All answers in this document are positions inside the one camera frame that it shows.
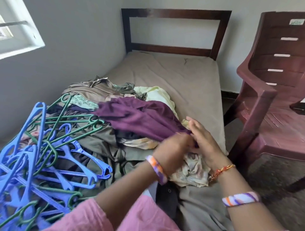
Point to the person's right hand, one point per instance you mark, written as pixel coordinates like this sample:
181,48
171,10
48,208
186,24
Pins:
207,147

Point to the light yellow shirt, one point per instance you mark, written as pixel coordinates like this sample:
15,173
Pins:
157,95

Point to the white framed window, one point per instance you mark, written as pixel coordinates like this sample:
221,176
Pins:
19,40

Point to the purple tree-print t-shirt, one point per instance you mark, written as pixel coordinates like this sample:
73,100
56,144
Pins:
138,116

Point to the beige garment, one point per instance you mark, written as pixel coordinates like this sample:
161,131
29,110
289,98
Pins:
88,90

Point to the yellow floral dress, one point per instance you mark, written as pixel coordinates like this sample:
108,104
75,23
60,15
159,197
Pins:
193,171

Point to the white chair label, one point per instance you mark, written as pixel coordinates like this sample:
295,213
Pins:
296,21

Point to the mint patterned clothes item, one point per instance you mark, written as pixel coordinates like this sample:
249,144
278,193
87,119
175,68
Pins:
83,102

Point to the bed with beige sheet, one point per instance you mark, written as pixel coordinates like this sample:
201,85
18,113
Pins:
190,81

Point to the person's left forearm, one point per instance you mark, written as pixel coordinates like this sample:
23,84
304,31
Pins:
128,190

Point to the olive green button shirt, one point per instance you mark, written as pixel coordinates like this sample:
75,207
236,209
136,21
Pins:
102,143

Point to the dark wooden bed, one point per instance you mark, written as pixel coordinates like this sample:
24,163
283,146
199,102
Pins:
171,13

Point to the striped white purple bangle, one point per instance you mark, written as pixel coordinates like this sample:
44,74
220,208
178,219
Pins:
240,198

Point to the maroon plastic chair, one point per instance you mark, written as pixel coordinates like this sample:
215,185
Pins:
281,119

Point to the navy blue shorts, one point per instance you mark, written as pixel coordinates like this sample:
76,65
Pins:
167,200

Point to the striped orange purple bangle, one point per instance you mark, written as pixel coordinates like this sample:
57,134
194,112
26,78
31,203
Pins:
156,169

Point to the person's left hand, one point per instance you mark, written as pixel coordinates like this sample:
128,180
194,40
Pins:
174,150

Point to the olive green t-shirt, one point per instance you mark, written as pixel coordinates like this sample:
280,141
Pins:
125,88

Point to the person's right forearm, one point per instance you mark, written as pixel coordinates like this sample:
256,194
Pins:
232,186

